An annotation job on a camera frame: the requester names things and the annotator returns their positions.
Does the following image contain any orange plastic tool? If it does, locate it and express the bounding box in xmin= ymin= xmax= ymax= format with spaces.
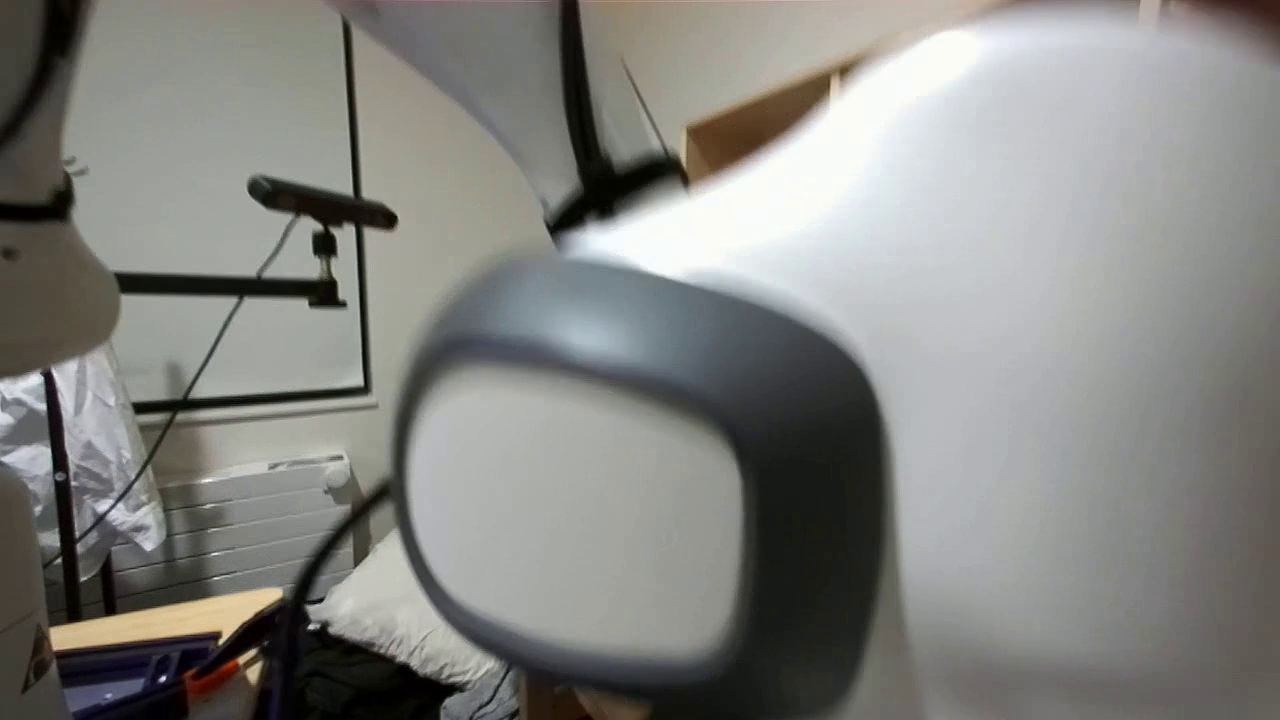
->
xmin=184 ymin=655 xmax=246 ymax=702

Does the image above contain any white radiator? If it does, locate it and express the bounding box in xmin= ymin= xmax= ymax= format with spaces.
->
xmin=108 ymin=451 xmax=364 ymax=614

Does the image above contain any white garment hanging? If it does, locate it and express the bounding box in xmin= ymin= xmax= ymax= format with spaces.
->
xmin=0 ymin=350 xmax=170 ymax=575

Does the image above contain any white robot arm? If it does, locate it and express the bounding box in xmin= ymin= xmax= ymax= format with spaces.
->
xmin=393 ymin=0 xmax=1280 ymax=720

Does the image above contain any white pillow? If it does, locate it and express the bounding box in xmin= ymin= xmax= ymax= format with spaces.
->
xmin=310 ymin=531 xmax=500 ymax=686

